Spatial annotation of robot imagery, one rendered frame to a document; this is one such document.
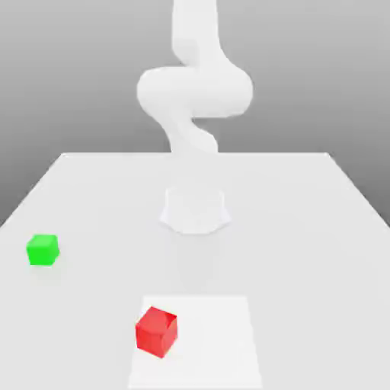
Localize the small green cube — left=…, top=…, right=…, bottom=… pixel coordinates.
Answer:
left=25, top=233, right=61, bottom=267

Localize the small red cube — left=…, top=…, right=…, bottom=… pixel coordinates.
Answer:
left=135, top=305, right=178, bottom=360

